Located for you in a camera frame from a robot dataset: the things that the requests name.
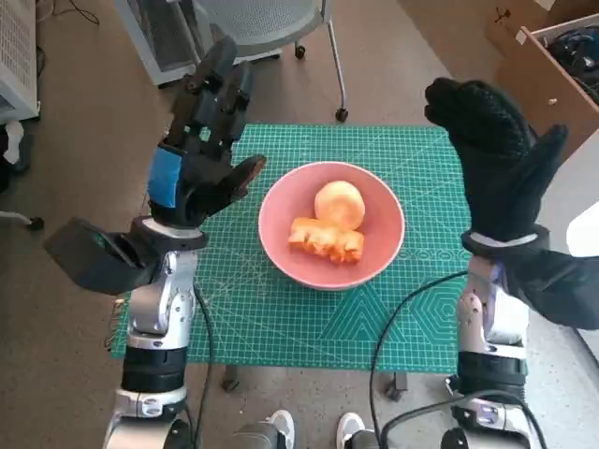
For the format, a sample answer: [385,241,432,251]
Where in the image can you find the black office chair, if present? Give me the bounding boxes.
[0,210,46,231]

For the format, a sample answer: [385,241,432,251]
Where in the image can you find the green cutting mat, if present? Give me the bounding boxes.
[110,122,472,375]

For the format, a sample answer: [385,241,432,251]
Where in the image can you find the white side table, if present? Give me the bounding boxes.
[533,135,599,356]

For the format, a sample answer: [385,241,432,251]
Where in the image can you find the square toy bread loaf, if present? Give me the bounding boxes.
[286,216,365,265]

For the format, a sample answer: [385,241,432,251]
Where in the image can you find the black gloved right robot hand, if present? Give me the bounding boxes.
[423,78,570,244]

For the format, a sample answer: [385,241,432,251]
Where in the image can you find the white rounded panel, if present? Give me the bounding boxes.
[564,200,599,257]

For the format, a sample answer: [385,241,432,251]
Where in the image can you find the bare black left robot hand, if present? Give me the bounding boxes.
[145,35,268,230]

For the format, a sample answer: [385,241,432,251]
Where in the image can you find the grey mesh office chair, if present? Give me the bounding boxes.
[186,0,351,122]

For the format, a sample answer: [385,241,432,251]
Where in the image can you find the round toy bread bun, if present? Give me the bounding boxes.
[314,181,366,231]

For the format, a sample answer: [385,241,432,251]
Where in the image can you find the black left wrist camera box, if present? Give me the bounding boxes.
[42,217,160,297]

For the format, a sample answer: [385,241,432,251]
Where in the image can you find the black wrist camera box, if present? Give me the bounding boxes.
[503,236,599,331]
[42,217,160,297]

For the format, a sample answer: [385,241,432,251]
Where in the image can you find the person's foot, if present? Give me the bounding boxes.
[0,120,30,188]

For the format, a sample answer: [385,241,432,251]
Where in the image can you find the pink bowl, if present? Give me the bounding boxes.
[257,161,406,292]

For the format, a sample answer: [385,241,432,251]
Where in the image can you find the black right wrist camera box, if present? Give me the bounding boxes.
[503,236,599,331]

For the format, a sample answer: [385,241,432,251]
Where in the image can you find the brown cardboard box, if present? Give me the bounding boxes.
[484,0,599,51]

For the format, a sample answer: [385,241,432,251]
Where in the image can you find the grey mesh metal cabinet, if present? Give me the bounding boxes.
[114,0,282,88]

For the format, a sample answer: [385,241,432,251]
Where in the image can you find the tangled cables in crate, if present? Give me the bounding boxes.
[545,30,599,104]

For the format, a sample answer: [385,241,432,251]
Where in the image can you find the white perforated cabinet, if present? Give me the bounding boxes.
[0,0,41,123]

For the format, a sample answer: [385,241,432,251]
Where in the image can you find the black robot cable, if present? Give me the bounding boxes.
[379,391,551,449]
[194,287,215,449]
[369,270,469,449]

